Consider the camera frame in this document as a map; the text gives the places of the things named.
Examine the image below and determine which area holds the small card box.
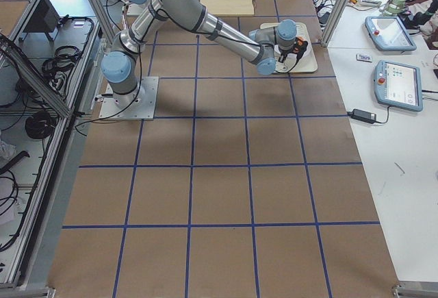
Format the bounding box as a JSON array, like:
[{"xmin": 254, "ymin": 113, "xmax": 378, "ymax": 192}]
[{"xmin": 356, "ymin": 53, "xmax": 372, "ymax": 62}]

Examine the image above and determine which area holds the white round plate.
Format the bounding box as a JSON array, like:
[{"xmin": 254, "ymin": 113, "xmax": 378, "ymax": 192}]
[{"xmin": 274, "ymin": 41, "xmax": 311, "ymax": 68}]

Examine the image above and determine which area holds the orange fruit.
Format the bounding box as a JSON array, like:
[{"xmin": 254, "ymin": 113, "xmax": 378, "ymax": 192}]
[{"xmin": 296, "ymin": 36, "xmax": 308, "ymax": 50}]

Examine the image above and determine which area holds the lower blue teach pendant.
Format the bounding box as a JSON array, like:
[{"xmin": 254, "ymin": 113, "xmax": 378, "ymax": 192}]
[{"xmin": 374, "ymin": 60, "xmax": 423, "ymax": 112}]

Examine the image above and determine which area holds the black power adapter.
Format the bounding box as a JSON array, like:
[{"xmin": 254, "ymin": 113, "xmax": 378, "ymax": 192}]
[{"xmin": 347, "ymin": 108, "xmax": 376, "ymax": 124}]

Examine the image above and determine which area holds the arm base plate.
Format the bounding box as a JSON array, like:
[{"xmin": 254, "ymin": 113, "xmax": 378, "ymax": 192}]
[
  {"xmin": 127, "ymin": 3, "xmax": 148, "ymax": 17},
  {"xmin": 99, "ymin": 76, "xmax": 159, "ymax": 121}
]

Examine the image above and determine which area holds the white bear tray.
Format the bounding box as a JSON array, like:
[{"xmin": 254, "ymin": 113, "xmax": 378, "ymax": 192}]
[{"xmin": 260, "ymin": 19, "xmax": 318, "ymax": 74}]

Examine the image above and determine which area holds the upper blue teach pendant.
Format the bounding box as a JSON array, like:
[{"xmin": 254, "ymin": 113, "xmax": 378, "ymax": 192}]
[{"xmin": 364, "ymin": 16, "xmax": 417, "ymax": 52}]

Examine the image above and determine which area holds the coiled black cable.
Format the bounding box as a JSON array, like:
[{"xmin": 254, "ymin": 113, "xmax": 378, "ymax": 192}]
[{"xmin": 25, "ymin": 109, "xmax": 55, "ymax": 140}]

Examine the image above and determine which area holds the wooden cutting board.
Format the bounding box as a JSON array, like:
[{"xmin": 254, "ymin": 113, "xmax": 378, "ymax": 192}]
[{"xmin": 201, "ymin": 0, "xmax": 255, "ymax": 17}]

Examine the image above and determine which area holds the blue teach pendant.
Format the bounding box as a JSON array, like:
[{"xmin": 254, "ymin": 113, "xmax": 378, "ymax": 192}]
[
  {"xmin": 374, "ymin": 60, "xmax": 423, "ymax": 112},
  {"xmin": 364, "ymin": 16, "xmax": 417, "ymax": 52}
]

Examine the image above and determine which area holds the black monitor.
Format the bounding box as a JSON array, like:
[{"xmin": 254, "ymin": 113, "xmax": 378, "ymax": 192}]
[{"xmin": 20, "ymin": 0, "xmax": 60, "ymax": 41}]

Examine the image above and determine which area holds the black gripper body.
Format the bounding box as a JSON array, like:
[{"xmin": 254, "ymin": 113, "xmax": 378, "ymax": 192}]
[{"xmin": 279, "ymin": 39, "xmax": 307, "ymax": 59}]

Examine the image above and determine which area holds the aluminium frame post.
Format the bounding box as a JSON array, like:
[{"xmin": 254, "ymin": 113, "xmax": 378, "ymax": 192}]
[{"xmin": 320, "ymin": 0, "xmax": 348, "ymax": 47}]

